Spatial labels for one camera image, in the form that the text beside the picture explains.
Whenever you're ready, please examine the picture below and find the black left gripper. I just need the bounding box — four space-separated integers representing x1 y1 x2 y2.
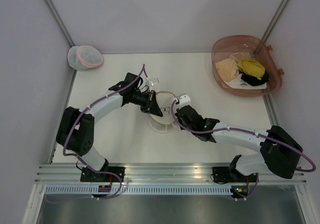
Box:
131 90 163 117

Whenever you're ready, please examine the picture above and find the beige round mesh laundry bag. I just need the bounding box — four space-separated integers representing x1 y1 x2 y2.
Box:
148 91 176 133

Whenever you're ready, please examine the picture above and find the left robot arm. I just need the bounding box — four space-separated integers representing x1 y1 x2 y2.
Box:
56 73 163 182

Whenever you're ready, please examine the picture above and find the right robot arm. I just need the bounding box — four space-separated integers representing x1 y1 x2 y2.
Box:
174 105 303 181

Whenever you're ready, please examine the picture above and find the beige bra in basket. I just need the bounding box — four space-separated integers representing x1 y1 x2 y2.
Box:
215 52 245 82

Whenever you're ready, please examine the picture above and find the white pink-trimmed mesh laundry bag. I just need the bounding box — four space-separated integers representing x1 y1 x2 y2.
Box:
67 45 104 71

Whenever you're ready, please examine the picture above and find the white garment in basket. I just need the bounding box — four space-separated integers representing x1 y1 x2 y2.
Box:
226 74 267 90

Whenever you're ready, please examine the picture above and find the black garment in basket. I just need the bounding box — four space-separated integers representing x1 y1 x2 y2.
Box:
241 71 269 86

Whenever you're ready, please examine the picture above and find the yellow garment in basket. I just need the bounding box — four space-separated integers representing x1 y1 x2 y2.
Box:
237 58 266 80

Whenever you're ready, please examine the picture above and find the translucent pink plastic basket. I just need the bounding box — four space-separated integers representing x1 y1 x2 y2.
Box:
211 35 284 97

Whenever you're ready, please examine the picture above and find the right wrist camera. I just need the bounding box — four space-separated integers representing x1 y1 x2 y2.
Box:
173 93 191 108

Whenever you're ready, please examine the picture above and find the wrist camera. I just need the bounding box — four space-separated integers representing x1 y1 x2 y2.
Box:
145 77 160 88
173 93 191 108

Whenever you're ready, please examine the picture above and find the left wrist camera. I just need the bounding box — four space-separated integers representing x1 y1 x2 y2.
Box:
145 77 160 88

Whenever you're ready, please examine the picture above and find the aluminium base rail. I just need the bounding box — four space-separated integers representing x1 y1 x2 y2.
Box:
34 162 308 184

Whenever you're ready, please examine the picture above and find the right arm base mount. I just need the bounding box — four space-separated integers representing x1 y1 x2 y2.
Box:
210 155 258 184

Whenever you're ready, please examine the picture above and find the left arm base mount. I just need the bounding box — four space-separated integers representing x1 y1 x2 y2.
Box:
75 162 125 183

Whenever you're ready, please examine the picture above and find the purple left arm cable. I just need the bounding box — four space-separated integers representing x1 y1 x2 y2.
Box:
43 63 151 204

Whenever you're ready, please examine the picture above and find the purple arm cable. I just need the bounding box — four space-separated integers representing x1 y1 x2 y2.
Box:
170 101 317 202
43 63 151 204

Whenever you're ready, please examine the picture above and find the white slotted cable duct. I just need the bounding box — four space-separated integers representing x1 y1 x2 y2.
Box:
45 184 232 195

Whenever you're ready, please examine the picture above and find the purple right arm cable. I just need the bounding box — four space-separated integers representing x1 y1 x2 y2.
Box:
170 101 317 202

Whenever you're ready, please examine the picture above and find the left aluminium frame post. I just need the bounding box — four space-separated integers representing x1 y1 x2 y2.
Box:
43 0 75 47

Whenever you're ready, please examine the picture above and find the aluminium frame post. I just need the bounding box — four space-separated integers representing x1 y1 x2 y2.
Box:
43 0 75 47
261 0 291 43

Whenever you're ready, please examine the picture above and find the right aluminium frame post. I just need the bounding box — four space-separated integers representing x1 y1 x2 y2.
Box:
261 0 291 43

